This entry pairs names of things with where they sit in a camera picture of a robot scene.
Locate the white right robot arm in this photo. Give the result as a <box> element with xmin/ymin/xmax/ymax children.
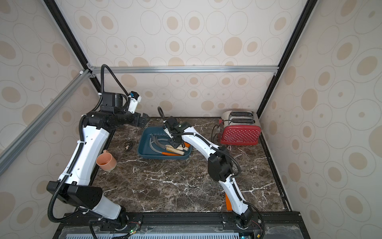
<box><xmin>157</xmin><ymin>107</ymin><xmax>265</xmax><ymax>233</ymax></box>

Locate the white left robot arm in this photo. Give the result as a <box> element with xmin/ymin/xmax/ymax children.
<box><xmin>46</xmin><ymin>64</ymin><xmax>150</xmax><ymax>229</ymax></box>

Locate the teal plastic storage box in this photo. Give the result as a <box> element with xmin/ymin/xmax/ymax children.
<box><xmin>138</xmin><ymin>126</ymin><xmax>193</xmax><ymax>160</ymax></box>

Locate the pink tape roll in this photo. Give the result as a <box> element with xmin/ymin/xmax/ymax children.
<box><xmin>96</xmin><ymin>149</ymin><xmax>117</xmax><ymax>172</ymax></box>

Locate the red polka dot toaster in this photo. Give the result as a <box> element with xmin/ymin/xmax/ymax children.
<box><xmin>218</xmin><ymin>110</ymin><xmax>262</xmax><ymax>146</ymax></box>

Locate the black toaster power cable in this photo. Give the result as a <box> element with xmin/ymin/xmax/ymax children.
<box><xmin>211</xmin><ymin>123</ymin><xmax>223</xmax><ymax>144</ymax></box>

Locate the horizontal aluminium frame bar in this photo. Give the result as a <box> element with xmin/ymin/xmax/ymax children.
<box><xmin>87</xmin><ymin>65</ymin><xmax>280</xmax><ymax>75</ymax></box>

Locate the diagonal aluminium frame bar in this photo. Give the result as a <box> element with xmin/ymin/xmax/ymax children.
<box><xmin>1</xmin><ymin>69</ymin><xmax>90</xmax><ymax>174</ymax></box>

